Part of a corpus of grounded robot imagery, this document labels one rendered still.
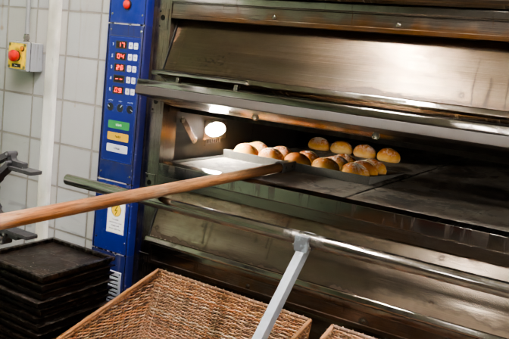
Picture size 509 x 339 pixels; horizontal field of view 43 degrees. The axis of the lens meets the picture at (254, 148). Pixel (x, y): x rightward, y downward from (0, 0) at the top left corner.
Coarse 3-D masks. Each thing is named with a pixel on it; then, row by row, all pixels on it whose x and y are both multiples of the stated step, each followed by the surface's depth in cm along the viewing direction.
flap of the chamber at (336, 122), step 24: (168, 96) 183; (192, 96) 179; (216, 96) 175; (288, 120) 176; (312, 120) 164; (336, 120) 157; (360, 120) 154; (384, 120) 151; (432, 144) 159; (456, 144) 149; (480, 144) 140; (504, 144) 138
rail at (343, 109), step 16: (144, 80) 188; (224, 96) 174; (240, 96) 171; (256, 96) 169; (272, 96) 167; (336, 112) 158; (352, 112) 155; (368, 112) 153; (384, 112) 152; (464, 128) 142; (480, 128) 141; (496, 128) 139
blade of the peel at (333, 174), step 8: (224, 152) 230; (232, 152) 228; (240, 152) 226; (248, 160) 225; (256, 160) 223; (264, 160) 222; (272, 160) 220; (280, 160) 218; (296, 168) 215; (304, 168) 214; (312, 168) 212; (320, 168) 211; (328, 176) 210; (336, 176) 208; (344, 176) 207; (352, 176) 205; (360, 176) 204; (368, 176) 203; (376, 176) 208; (384, 176) 215; (392, 176) 222; (368, 184) 203
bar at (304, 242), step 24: (192, 216) 153; (216, 216) 149; (240, 216) 147; (288, 240) 140; (312, 240) 137; (336, 240) 135; (384, 264) 129; (408, 264) 127; (432, 264) 125; (288, 288) 133; (480, 288) 120; (504, 288) 118; (264, 336) 127
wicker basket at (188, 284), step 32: (128, 288) 194; (160, 288) 202; (192, 288) 196; (96, 320) 183; (128, 320) 195; (160, 320) 200; (192, 320) 194; (224, 320) 189; (256, 320) 184; (288, 320) 180
